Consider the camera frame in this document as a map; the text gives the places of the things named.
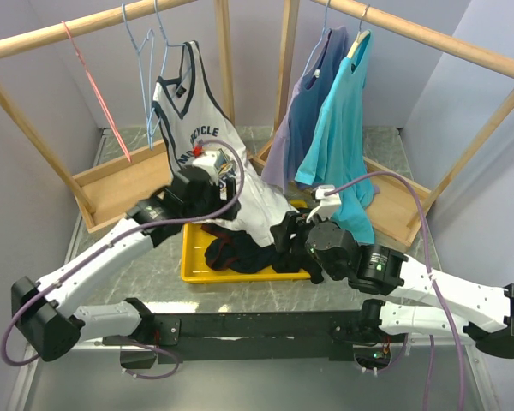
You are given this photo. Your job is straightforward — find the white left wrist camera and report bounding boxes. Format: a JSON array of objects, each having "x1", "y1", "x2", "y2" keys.
[{"x1": 192, "y1": 145, "x2": 233, "y2": 184}]

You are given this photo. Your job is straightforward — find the left wooden clothes rack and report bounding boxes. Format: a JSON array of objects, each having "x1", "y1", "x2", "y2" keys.
[{"x1": 0, "y1": 0, "x2": 254, "y2": 235}]

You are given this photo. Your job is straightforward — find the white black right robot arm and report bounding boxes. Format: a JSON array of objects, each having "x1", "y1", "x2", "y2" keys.
[{"x1": 270, "y1": 211, "x2": 514, "y2": 360}]

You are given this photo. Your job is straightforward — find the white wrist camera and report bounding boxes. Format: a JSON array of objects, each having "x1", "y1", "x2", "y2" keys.
[
  {"x1": 192, "y1": 145, "x2": 233, "y2": 184},
  {"x1": 306, "y1": 185, "x2": 341, "y2": 223}
]

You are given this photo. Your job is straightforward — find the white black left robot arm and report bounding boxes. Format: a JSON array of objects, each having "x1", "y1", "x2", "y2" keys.
[{"x1": 8, "y1": 165, "x2": 245, "y2": 362}]

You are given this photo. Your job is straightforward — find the light blue wire hanger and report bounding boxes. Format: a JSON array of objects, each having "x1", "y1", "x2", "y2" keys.
[{"x1": 121, "y1": 3, "x2": 155, "y2": 150}]

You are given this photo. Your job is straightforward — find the purple blue t-shirt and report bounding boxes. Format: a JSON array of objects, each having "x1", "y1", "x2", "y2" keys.
[{"x1": 261, "y1": 27, "x2": 353, "y2": 191}]

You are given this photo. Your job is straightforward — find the pink wire hanger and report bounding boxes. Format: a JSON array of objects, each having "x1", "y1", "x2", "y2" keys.
[{"x1": 61, "y1": 21, "x2": 132, "y2": 163}]

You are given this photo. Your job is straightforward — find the wooden clothes rack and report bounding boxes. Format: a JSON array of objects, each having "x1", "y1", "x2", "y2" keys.
[
  {"x1": 0, "y1": 0, "x2": 254, "y2": 235},
  {"x1": 253, "y1": 0, "x2": 514, "y2": 253}
]

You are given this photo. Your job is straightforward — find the turquoise t-shirt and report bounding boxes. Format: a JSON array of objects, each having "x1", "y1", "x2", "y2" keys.
[{"x1": 295, "y1": 30, "x2": 374, "y2": 244}]

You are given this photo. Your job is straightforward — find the blue hanger holding purple shirt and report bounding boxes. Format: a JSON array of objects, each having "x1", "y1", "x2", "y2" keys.
[{"x1": 302, "y1": 0, "x2": 331, "y2": 75}]

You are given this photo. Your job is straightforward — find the wooden hanger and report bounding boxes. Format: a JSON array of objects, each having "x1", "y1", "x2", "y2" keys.
[{"x1": 347, "y1": 4, "x2": 370, "y2": 59}]

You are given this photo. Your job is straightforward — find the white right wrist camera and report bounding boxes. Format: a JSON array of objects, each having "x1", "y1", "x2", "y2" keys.
[{"x1": 306, "y1": 185, "x2": 341, "y2": 223}]

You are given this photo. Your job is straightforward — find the white navy-trimmed tank top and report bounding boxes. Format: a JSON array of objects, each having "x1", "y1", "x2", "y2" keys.
[{"x1": 152, "y1": 40, "x2": 303, "y2": 249}]

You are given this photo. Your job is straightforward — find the right wooden clothes rack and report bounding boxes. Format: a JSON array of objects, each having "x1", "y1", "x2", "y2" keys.
[{"x1": 253, "y1": 0, "x2": 514, "y2": 253}]

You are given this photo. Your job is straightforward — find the yellow plastic tray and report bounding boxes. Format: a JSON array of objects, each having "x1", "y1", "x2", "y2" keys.
[{"x1": 180, "y1": 223, "x2": 310, "y2": 284}]

